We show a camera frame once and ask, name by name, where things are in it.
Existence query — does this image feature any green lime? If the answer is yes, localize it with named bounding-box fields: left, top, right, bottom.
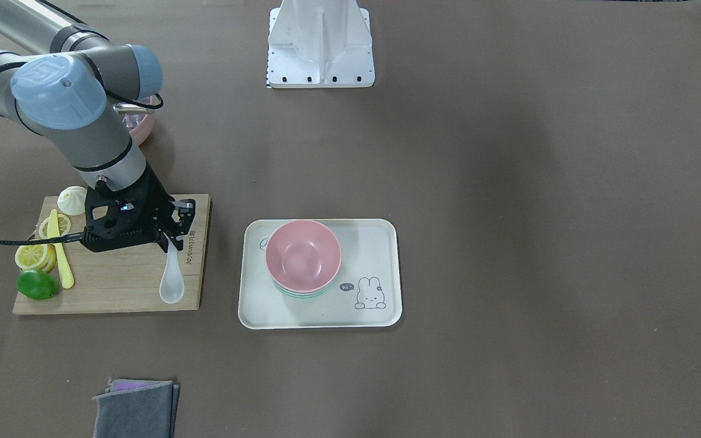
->
left=16, top=269, right=60, bottom=301

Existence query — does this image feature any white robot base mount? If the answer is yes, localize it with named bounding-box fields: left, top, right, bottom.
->
left=265, top=1, right=376, bottom=89

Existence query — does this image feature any grey folded cloth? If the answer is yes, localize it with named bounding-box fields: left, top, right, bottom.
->
left=92, top=383, right=180, bottom=437

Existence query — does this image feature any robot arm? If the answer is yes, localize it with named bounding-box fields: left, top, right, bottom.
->
left=0, top=1, right=195, bottom=252

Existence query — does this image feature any thin lemon slice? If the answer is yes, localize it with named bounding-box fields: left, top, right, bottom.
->
left=37, top=213, right=72, bottom=239

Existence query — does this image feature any white steamed bun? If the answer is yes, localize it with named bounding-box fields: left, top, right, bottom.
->
left=57, top=186, right=88, bottom=216

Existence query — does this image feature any purple cloth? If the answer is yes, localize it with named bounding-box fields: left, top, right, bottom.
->
left=105, top=379, right=173, bottom=393

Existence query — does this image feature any cream rabbit tray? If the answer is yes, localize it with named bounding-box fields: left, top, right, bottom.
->
left=237, top=218, right=403, bottom=330

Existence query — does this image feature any small pink bowl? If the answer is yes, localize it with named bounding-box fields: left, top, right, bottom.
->
left=265, top=220, right=343, bottom=292

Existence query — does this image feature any yellow plastic knife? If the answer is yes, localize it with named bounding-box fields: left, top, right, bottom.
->
left=47, top=210, right=75, bottom=289

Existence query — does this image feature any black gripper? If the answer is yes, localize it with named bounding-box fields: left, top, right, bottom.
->
left=80, top=164, right=197, bottom=253

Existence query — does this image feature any thick lemon half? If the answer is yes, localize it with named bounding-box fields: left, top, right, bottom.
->
left=14, top=244, right=57, bottom=272

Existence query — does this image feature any large pink bowl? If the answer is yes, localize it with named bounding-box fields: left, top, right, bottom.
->
left=120, top=96, right=158, bottom=147

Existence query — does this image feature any metal ice scoop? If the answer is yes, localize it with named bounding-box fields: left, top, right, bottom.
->
left=113, top=102, right=155, bottom=114

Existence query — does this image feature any bamboo cutting board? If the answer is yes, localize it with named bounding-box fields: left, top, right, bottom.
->
left=12, top=194, right=212, bottom=315

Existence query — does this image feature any white ceramic spoon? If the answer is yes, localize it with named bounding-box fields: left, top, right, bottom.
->
left=159, top=241, right=186, bottom=304

